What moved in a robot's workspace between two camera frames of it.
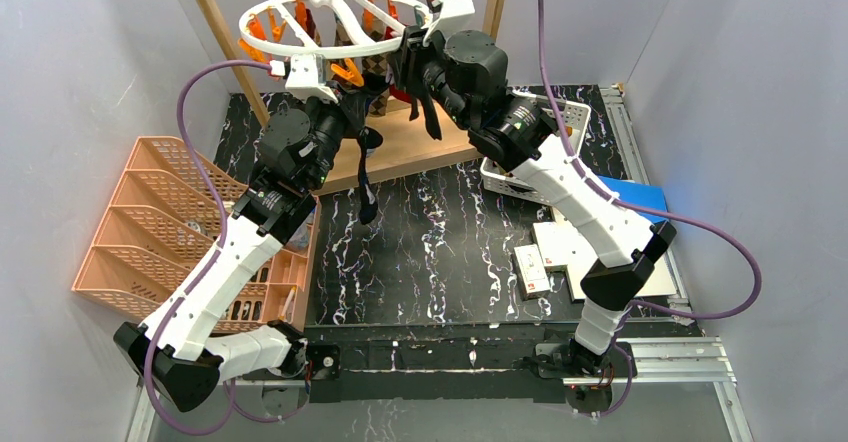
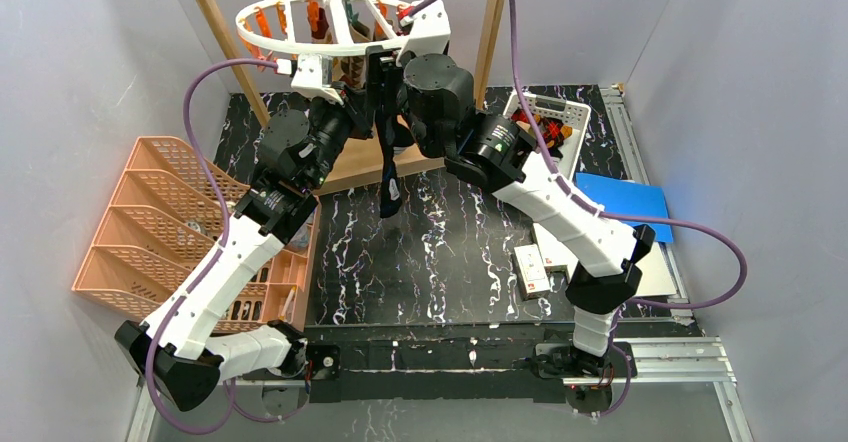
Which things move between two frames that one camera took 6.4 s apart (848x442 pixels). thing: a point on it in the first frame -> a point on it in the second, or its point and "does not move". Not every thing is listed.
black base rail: [433, 363] does not move
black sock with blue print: [368, 138] -> [393, 134]
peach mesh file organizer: [161, 220] does not move
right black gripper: [411, 62] -> [385, 73]
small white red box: [530, 271] does not move
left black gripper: [354, 108] does not move
